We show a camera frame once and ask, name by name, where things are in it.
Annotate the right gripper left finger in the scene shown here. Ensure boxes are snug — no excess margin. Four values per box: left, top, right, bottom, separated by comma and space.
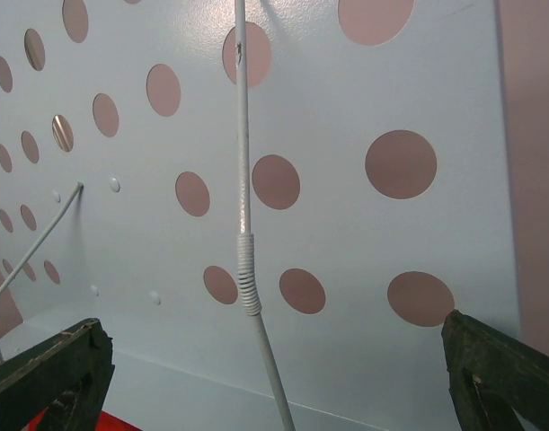
0, 318, 115, 430

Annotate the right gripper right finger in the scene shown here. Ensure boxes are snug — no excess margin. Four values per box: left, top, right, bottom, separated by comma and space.
441, 310, 549, 430

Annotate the light blue music stand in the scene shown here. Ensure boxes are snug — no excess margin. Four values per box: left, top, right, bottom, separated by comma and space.
0, 1, 520, 430

